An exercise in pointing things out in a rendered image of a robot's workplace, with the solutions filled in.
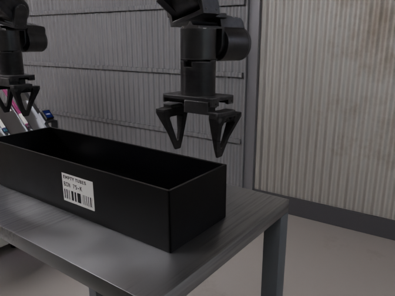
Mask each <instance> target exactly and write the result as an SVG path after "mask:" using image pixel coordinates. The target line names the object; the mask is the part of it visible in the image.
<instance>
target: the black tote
mask: <svg viewBox="0 0 395 296"><path fill-rule="evenodd" d="M226 170H227V165H226V164H222V163H217V162H212V161H208V160H203V159H198V158H195V157H190V156H184V155H181V154H176V153H171V152H166V151H162V150H157V149H151V148H148V147H143V146H138V145H135V144H129V143H124V142H119V141H116V140H111V139H105V138H102V137H96V136H91V135H88V134H83V133H78V132H72V131H69V130H63V129H58V128H55V127H45V128H41V129H36V130H30V131H27V132H21V133H15V134H9V135H6V136H0V185H3V186H5V187H7V188H10V189H13V190H15V191H18V192H20V193H22V194H25V195H27V196H30V197H32V198H35V199H37V200H40V201H43V202H44V203H47V204H50V205H52V206H54V207H57V208H59V209H62V210H65V211H67V212H69V213H72V214H74V215H76V216H79V217H82V218H84V219H87V220H89V221H92V222H94V223H96V224H99V225H101V226H104V227H106V228H109V229H111V230H114V231H117V232H119V233H121V234H124V235H126V236H128V237H131V238H134V239H136V240H139V241H141V242H143V243H146V244H149V245H151V246H153V247H156V248H158V249H161V250H163V251H165V252H168V253H172V252H174V251H175V250H177V249H178V248H180V247H181V246H183V245H184V244H186V243H187V242H189V241H190V240H192V239H193V238H195V237H196V236H198V235H199V234H201V233H202V232H204V231H205V230H207V229H208V228H210V227H211V226H213V225H215V224H216V223H218V222H219V221H220V220H222V219H224V218H225V217H226Z"/></svg>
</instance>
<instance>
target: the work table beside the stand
mask: <svg viewBox="0 0 395 296"><path fill-rule="evenodd" d="M288 211H289V199H285V198H282V197H278V196H273V195H270V194H266V193H261V192H258V191H254V190H249V189H245V188H242V187H238V186H233V185H230V184H226V217H225V218H224V219H222V220H220V221H219V222H218V223H216V224H215V225H213V226H211V227H210V228H208V229H207V230H205V231H204V232H202V233H201V234H199V235H198V236H196V237H195V238H193V239H192V240H190V241H189V242H187V243H186V244H184V245H183V246H181V247H180V248H178V249H177V250H175V251H174V252H172V253H168V252H165V251H163V250H161V249H158V248H156V247H153V246H151V245H149V244H146V243H143V242H141V241H139V240H136V239H134V238H131V237H128V236H126V235H124V234H121V233H119V232H117V231H114V230H111V229H109V228H106V227H104V226H101V225H99V224H96V223H94V222H92V221H89V220H87V219H84V218H82V217H79V216H76V215H74V214H72V213H69V212H67V211H65V210H62V209H59V208H57V207H54V206H52V205H50V204H47V203H44V202H43V201H40V200H37V199H35V198H32V197H30V196H27V195H25V194H22V193H20V192H18V191H15V190H13V189H10V188H7V187H5V186H3V185H0V238H1V239H3V240H4V241H6V242H8V243H10V244H12V245H14V246H15V247H17V248H19V249H20V250H22V251H24V252H26V253H28V254H29V255H31V256H33V257H35V258H37V259H39V260H40V261H42V262H44V263H45V264H47V265H50V266H51V267H53V268H54V269H56V270H58V271H60V272H62V273H64V274H65V275H67V276H69V277H71V278H73V279H74V280H76V281H78V282H80V283H81V284H83V285H85V286H87V287H89V296H187V295H188V293H190V292H191V291H192V290H194V289H195V288H196V287H197V286H198V285H200V284H201V283H202V282H204V280H205V279H207V278H208V277H210V276H211V275H212V274H213V273H214V272H215V271H217V270H218V269H219V268H220V267H221V266H222V265H224V264H225V263H226V262H228V261H229V260H230V259H231V258H232V257H234V256H235V255H236V254H237V253H238V252H240V251H241V250H242V249H243V248H245V247H246V246H247V245H248V244H249V243H251V242H252V241H253V240H254V239H255V238H256V237H258V236H259V235H260V234H261V233H262V232H264V239H263V262H262V285H261V296H283V282H284V265H285V256H286V239H287V222H288Z"/></svg>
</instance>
